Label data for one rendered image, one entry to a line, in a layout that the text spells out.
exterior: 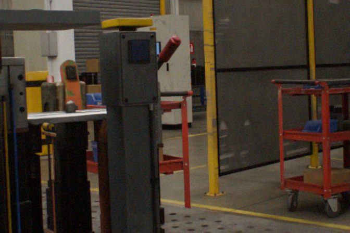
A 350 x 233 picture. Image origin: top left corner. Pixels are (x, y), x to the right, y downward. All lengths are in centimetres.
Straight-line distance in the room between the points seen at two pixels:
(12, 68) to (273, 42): 529
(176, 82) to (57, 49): 638
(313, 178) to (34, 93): 445
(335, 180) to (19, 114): 384
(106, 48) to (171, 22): 1035
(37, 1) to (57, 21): 758
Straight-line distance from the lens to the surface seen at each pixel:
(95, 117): 126
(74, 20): 91
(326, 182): 459
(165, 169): 345
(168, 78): 1134
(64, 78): 147
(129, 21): 99
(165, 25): 1138
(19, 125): 108
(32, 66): 835
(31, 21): 89
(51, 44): 514
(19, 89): 108
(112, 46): 99
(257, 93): 606
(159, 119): 119
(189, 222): 164
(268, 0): 625
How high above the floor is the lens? 108
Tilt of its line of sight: 3 degrees down
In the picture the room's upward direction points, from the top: 2 degrees counter-clockwise
